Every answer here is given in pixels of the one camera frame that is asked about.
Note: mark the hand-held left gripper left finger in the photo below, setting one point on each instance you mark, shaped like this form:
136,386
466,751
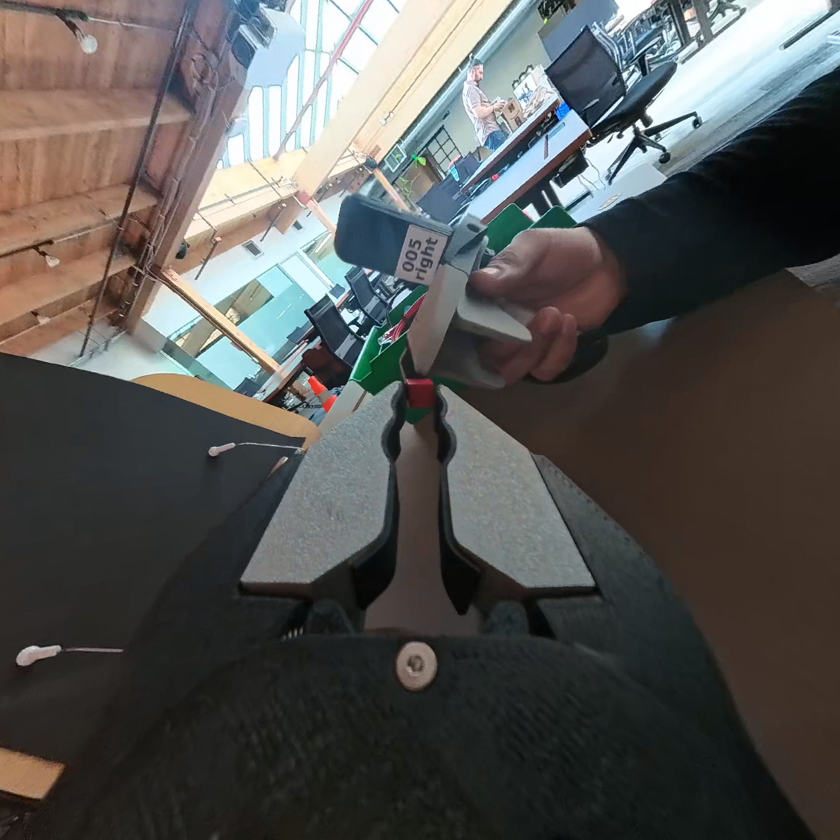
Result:
321,518

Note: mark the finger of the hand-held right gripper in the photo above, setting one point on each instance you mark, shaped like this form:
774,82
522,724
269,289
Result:
436,315
466,354

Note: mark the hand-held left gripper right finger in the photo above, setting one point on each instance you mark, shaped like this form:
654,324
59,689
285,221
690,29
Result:
512,518

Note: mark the small red block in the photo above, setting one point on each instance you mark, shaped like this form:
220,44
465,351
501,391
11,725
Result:
420,392

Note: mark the green plastic bin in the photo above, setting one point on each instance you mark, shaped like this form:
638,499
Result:
374,367

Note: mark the person's right forearm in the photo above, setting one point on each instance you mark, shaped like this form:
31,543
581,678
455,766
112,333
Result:
722,216

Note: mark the person's right hand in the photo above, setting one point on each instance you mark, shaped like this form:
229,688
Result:
564,282

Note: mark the black office chair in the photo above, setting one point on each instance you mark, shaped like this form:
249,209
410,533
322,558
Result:
367,295
331,328
590,79

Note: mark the orange traffic cone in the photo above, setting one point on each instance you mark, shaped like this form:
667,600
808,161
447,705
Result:
328,401

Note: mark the grey top desk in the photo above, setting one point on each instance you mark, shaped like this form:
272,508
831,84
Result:
525,154

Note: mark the black board book stand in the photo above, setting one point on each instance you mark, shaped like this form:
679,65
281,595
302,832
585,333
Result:
98,525

